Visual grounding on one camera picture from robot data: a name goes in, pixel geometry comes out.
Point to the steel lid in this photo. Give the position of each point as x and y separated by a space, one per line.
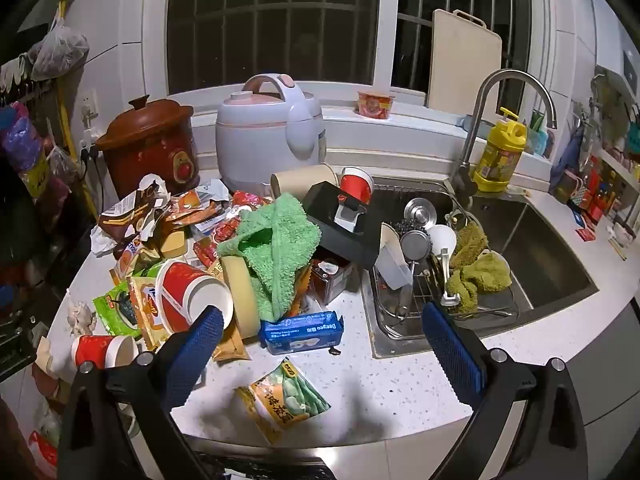
420 210

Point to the hanging clear plastic bag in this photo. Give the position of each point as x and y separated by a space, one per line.
60 50

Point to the white wall socket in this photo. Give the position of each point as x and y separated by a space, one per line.
89 105

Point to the red instant noodle bowl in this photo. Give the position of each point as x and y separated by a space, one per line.
375 106

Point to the barred window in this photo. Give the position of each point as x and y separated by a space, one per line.
280 20

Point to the brown drink carton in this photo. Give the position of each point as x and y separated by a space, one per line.
330 280

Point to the white ladle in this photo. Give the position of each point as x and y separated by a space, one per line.
442 240

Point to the green yellow snack packet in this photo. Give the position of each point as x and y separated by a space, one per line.
285 400

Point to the black cardboard box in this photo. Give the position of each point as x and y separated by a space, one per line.
345 242

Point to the yellow detergent bottle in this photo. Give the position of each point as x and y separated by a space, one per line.
497 160

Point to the shelf of seasoning bottles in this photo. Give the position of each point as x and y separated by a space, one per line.
600 190

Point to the green seaweed packet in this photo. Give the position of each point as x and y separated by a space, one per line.
115 310

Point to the steel faucet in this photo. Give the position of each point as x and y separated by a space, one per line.
466 155

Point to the beige tape roll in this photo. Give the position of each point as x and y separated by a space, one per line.
237 285

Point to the olive green cloth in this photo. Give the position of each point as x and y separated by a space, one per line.
480 275

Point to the large red white paper cup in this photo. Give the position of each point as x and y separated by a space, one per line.
175 290

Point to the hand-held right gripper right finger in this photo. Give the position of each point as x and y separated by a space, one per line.
452 352

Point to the orange snack packet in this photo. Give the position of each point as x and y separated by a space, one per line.
145 312

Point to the tan paper cup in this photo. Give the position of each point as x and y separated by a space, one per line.
305 180

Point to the beige cutting board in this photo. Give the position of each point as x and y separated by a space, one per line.
465 70

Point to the pile of red snack wrappers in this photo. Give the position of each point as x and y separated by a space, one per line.
220 225

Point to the white plastic container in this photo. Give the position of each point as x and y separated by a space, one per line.
395 265

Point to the crumpled tissue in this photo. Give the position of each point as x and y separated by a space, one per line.
81 317

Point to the white rice cooker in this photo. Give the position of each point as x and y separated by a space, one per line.
265 135

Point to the brown chocolate wrapper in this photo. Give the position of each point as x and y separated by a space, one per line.
130 215

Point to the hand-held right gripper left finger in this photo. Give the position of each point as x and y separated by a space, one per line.
197 350

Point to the green towel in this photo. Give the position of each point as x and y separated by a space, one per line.
270 250

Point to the steel cup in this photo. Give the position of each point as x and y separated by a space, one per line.
415 245

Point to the blue packet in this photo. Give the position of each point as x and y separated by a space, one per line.
300 332

